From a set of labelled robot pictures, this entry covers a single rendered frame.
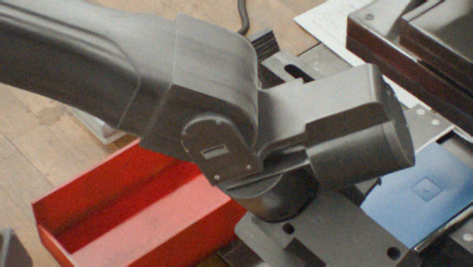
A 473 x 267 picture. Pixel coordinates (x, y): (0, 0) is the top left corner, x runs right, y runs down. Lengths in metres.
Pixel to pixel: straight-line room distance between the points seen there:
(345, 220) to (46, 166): 0.45
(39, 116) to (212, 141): 0.53
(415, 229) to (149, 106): 0.34
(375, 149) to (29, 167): 0.51
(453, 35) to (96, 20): 0.28
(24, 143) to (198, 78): 0.51
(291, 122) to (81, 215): 0.40
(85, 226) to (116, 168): 0.06
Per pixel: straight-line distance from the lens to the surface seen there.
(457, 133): 0.95
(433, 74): 0.78
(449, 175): 0.91
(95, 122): 1.06
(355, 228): 0.68
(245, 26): 1.17
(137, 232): 0.98
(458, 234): 0.88
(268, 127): 0.64
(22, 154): 1.08
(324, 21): 1.20
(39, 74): 0.60
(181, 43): 0.61
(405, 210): 0.88
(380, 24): 0.82
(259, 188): 0.65
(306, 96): 0.64
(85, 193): 0.98
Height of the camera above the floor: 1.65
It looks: 45 degrees down
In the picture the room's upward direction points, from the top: 3 degrees counter-clockwise
